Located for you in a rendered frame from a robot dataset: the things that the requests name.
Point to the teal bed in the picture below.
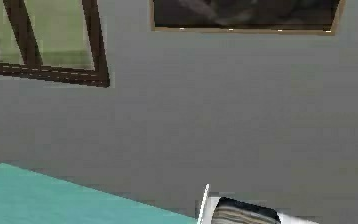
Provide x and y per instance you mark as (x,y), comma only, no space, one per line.
(53,200)

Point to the dark brown framed window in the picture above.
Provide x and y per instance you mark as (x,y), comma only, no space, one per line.
(98,43)

